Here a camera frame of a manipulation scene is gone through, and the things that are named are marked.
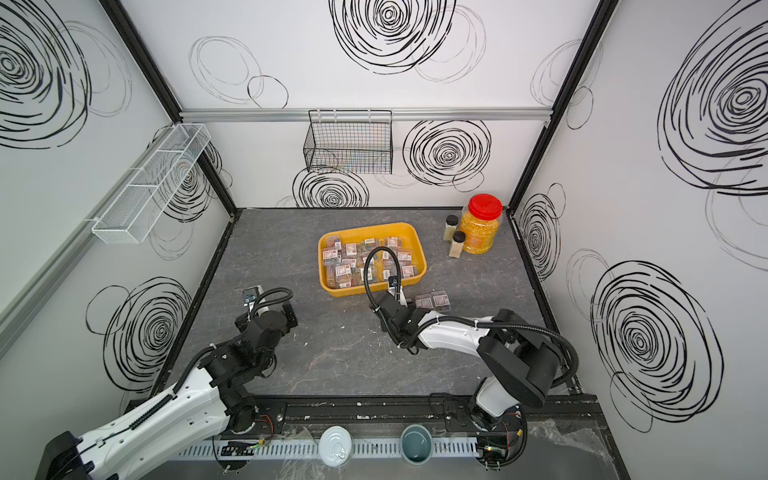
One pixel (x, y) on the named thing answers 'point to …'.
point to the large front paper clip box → (343, 275)
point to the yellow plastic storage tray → (360, 261)
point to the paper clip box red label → (329, 257)
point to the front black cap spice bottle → (458, 240)
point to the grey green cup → (416, 444)
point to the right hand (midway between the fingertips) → (393, 311)
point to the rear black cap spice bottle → (450, 227)
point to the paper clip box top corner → (333, 243)
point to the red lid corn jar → (479, 221)
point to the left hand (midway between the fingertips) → (275, 306)
